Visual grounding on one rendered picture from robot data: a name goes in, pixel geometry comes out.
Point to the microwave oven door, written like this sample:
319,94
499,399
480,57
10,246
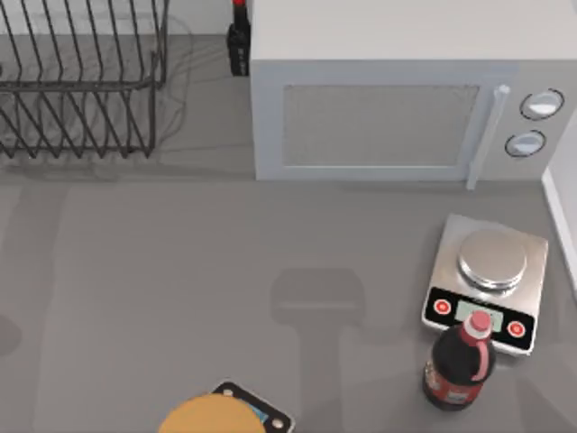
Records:
383,126

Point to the white microwave knob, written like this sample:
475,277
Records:
524,143
541,104

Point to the pale microwave oven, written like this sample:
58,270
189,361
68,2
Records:
405,36

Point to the black bottle with red cap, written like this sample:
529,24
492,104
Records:
239,49

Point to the orange round lid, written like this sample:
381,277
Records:
207,415

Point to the black flat device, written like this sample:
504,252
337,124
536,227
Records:
270,417

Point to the silver kitchen scale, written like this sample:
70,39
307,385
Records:
489,266

